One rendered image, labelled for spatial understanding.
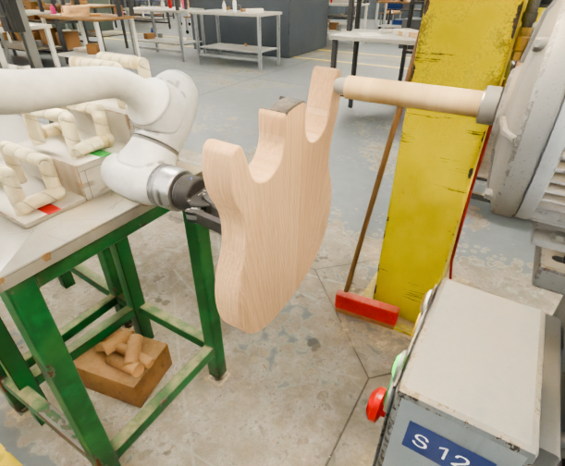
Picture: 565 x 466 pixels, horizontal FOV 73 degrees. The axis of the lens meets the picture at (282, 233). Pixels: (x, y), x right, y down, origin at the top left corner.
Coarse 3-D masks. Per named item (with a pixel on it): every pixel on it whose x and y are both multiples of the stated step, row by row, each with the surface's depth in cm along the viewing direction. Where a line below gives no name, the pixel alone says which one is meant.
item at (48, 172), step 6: (42, 168) 86; (48, 168) 87; (54, 168) 88; (42, 174) 87; (48, 174) 87; (54, 174) 88; (48, 180) 88; (54, 180) 88; (48, 186) 89; (54, 186) 89
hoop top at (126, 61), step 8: (96, 56) 107; (104, 56) 105; (112, 56) 104; (120, 56) 102; (128, 56) 101; (136, 56) 100; (120, 64) 103; (128, 64) 101; (136, 64) 100; (144, 64) 99
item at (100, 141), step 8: (96, 136) 95; (104, 136) 95; (112, 136) 97; (80, 144) 91; (88, 144) 92; (96, 144) 93; (104, 144) 95; (72, 152) 90; (80, 152) 91; (88, 152) 92
